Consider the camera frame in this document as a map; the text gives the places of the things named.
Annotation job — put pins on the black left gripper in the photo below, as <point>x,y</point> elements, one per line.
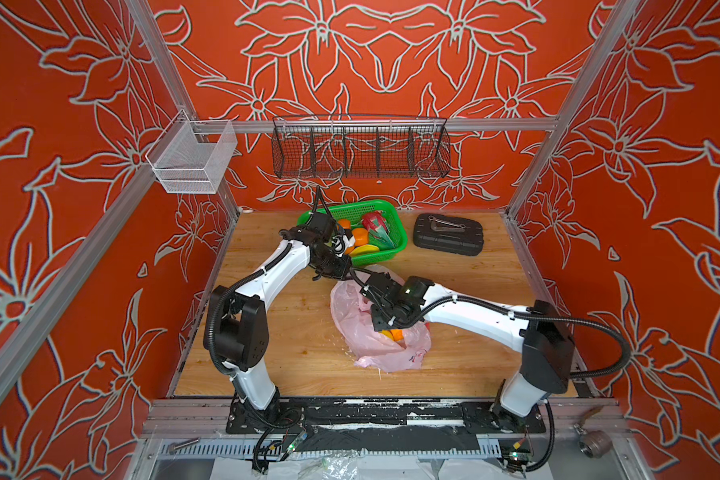
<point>342,270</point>

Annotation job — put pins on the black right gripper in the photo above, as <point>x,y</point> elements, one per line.
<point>376,325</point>

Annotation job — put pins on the pink plastic bag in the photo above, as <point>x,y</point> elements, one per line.
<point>351,314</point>

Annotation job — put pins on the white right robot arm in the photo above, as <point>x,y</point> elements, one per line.
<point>544,341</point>

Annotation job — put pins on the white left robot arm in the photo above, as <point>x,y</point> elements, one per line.
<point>237,333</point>

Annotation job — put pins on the yellow banana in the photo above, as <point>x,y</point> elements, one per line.
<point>364,250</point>

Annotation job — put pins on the green plastic basket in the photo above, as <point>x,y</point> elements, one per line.
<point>349,235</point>

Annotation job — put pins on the black plastic tool case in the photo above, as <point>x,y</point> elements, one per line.
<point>448,234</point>

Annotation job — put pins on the clear plastic wrap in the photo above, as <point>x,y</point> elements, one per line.
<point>337,466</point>

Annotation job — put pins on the metal pipe fitting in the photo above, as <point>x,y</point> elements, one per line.
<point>593,443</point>

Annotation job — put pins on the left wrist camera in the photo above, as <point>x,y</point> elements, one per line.
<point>322,224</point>

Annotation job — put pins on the black wire wall basket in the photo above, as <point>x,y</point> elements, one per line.
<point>360,146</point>

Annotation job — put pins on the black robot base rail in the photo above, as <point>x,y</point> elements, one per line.
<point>429,428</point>

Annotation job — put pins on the white wire wall basket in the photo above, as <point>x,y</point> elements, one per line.
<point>192,156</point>

